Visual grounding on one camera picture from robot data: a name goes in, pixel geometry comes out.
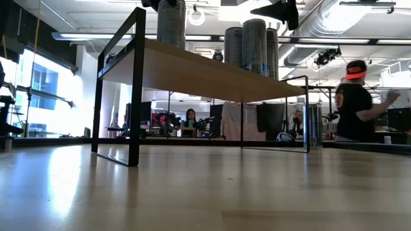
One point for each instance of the white cup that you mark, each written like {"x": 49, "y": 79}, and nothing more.
{"x": 387, "y": 140}

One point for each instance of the white and blue helmet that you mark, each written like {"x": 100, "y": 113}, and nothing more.
{"x": 285, "y": 137}

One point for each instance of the white hanging cloth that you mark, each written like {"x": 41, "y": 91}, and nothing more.
{"x": 231, "y": 122}

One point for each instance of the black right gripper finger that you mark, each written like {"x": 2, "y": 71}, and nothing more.
{"x": 279, "y": 11}

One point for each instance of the black articulated equipment stand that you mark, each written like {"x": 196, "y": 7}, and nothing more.
{"x": 4, "y": 112}

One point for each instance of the seated person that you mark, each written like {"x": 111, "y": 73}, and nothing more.
{"x": 190, "y": 117}

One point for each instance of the grey block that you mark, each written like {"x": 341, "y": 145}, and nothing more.
{"x": 4, "y": 144}

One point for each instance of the narrow black cloth panel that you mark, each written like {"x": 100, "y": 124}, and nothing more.
{"x": 215, "y": 120}

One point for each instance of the orange and black cap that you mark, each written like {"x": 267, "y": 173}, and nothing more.
{"x": 354, "y": 69}

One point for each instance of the white can with blue band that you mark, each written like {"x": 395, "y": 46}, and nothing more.
{"x": 253, "y": 48}

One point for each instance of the wide black hanging cloth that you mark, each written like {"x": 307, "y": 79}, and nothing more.
{"x": 271, "y": 117}

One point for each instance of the white beverage can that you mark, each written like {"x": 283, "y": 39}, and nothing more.
{"x": 273, "y": 54}
{"x": 233, "y": 48}

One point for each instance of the silver ventilation duct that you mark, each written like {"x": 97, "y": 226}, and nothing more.
{"x": 321, "y": 22}

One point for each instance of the standing person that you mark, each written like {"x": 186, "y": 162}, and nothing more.
{"x": 351, "y": 112}

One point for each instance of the red and black equipment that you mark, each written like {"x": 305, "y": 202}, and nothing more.
{"x": 155, "y": 119}

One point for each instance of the black window beam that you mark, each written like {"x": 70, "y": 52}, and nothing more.
{"x": 41, "y": 93}

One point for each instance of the white can with red band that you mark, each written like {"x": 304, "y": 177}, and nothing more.
{"x": 171, "y": 27}

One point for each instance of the wooden shelf with black frame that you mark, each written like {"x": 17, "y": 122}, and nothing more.
{"x": 192, "y": 73}

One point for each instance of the black monitor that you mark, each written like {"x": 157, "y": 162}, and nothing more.
{"x": 401, "y": 120}
{"x": 146, "y": 112}

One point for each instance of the long ceiling light bar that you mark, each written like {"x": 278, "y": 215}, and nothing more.
{"x": 205, "y": 37}

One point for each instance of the silver beverage can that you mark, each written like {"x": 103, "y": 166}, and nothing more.
{"x": 316, "y": 125}

